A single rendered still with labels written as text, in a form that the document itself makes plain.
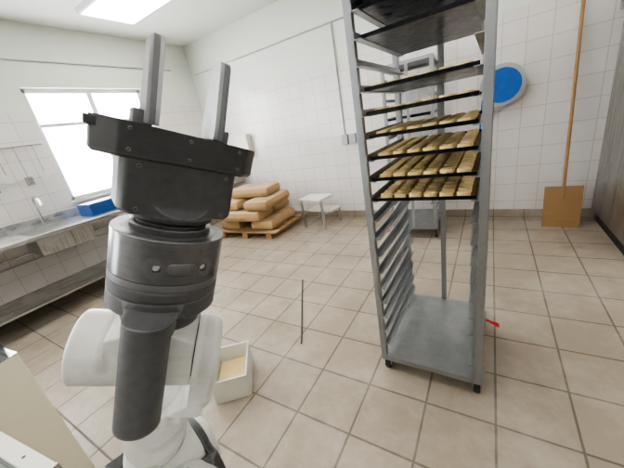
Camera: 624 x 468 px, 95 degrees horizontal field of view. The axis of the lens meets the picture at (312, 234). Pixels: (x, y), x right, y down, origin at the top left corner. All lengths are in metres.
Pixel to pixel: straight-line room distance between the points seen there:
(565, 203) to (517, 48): 1.61
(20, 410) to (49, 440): 0.18
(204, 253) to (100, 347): 0.12
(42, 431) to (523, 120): 4.23
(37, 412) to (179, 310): 1.38
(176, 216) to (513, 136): 3.82
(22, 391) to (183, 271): 1.35
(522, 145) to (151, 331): 3.88
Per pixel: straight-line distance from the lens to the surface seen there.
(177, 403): 0.37
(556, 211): 3.86
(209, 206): 0.25
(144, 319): 0.25
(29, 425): 1.62
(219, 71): 0.27
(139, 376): 0.26
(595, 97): 3.99
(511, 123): 3.91
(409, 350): 1.81
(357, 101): 1.27
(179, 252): 0.24
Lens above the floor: 1.40
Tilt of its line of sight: 20 degrees down
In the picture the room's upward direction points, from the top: 11 degrees counter-clockwise
